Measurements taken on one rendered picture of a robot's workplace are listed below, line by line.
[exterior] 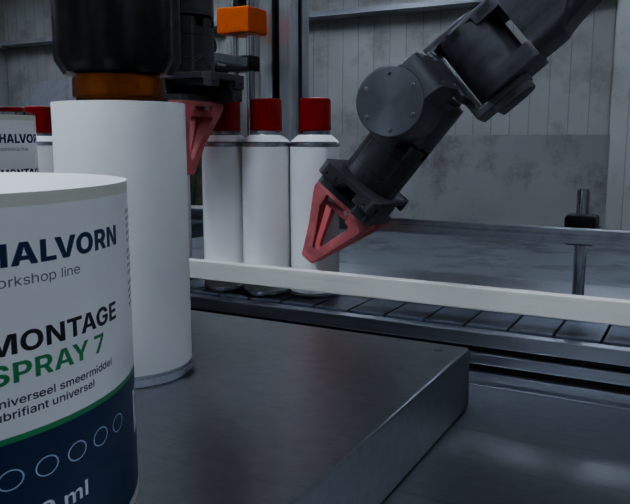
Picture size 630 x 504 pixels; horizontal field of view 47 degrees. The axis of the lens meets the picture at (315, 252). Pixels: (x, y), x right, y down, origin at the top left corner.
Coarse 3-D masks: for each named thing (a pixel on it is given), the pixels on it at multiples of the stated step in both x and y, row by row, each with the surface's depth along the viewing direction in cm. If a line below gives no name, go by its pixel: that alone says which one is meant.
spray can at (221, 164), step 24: (216, 144) 75; (240, 144) 76; (216, 168) 76; (240, 168) 77; (216, 192) 76; (240, 192) 77; (216, 216) 77; (240, 216) 77; (216, 240) 77; (240, 240) 78; (216, 288) 78; (240, 288) 78
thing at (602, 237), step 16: (192, 208) 86; (400, 224) 74; (416, 224) 73; (432, 224) 72; (448, 224) 72; (464, 224) 71; (480, 224) 70; (496, 224) 70; (512, 224) 70; (528, 240) 68; (544, 240) 67; (560, 240) 67; (576, 240) 66; (592, 240) 65; (608, 240) 65; (624, 240) 64
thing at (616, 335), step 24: (192, 288) 80; (360, 312) 69; (384, 312) 69; (408, 312) 69; (432, 312) 69; (456, 312) 69; (480, 312) 69; (552, 336) 61; (576, 336) 60; (600, 336) 60; (624, 336) 60
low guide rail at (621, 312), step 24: (192, 264) 78; (216, 264) 76; (240, 264) 75; (288, 288) 72; (312, 288) 71; (336, 288) 70; (360, 288) 68; (384, 288) 67; (408, 288) 66; (432, 288) 65; (456, 288) 64; (480, 288) 63; (504, 288) 63; (504, 312) 62; (528, 312) 61; (552, 312) 60; (576, 312) 59; (600, 312) 58; (624, 312) 57
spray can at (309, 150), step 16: (304, 112) 73; (320, 112) 73; (304, 128) 73; (320, 128) 73; (304, 144) 72; (320, 144) 72; (336, 144) 73; (304, 160) 72; (320, 160) 72; (304, 176) 73; (320, 176) 73; (304, 192) 73; (304, 208) 73; (304, 224) 74; (336, 224) 75; (304, 240) 74; (336, 256) 75
